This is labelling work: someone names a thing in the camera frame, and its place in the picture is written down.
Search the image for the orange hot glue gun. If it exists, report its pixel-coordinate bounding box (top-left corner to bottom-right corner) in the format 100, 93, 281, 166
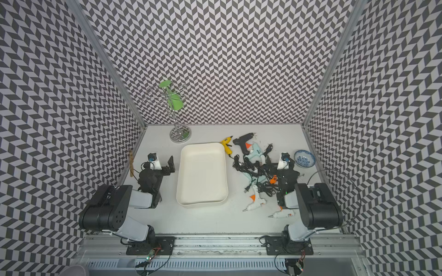
269, 175, 278, 185

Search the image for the cream plastic storage box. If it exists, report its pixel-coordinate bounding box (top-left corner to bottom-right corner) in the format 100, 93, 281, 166
176, 143, 229, 208

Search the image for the mint green glue gun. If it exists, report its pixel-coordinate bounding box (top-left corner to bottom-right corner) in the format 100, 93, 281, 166
244, 143, 266, 165

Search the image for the yellow hot glue gun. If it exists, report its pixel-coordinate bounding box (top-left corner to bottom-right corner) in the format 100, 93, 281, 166
220, 136, 233, 157

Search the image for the black hot glue gun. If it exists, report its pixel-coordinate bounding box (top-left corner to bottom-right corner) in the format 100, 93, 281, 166
233, 132, 255, 155

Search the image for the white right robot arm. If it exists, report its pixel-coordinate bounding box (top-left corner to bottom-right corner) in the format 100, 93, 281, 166
273, 169, 344, 244

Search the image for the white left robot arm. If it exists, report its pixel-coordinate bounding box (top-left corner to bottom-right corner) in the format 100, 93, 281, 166
78, 153, 176, 244

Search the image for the small white glue gun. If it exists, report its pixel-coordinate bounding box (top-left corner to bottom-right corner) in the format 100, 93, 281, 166
269, 207, 296, 219

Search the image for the white glue gun orange trigger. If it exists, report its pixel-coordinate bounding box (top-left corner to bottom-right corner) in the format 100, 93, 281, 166
243, 185, 267, 212

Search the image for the blue white ceramic bowl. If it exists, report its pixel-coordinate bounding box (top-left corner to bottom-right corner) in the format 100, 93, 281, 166
294, 149, 316, 169

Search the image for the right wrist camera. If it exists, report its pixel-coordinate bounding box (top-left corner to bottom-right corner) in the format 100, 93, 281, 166
277, 152, 290, 170

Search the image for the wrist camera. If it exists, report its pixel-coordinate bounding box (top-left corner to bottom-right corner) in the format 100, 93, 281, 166
148, 153, 162, 170
277, 152, 290, 170

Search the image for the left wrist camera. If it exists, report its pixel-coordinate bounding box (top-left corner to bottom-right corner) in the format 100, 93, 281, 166
148, 153, 162, 170

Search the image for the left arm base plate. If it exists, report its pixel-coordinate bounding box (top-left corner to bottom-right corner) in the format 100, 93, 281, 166
125, 236, 176, 256

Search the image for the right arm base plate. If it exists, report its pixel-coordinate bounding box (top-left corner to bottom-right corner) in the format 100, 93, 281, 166
259, 235, 314, 256

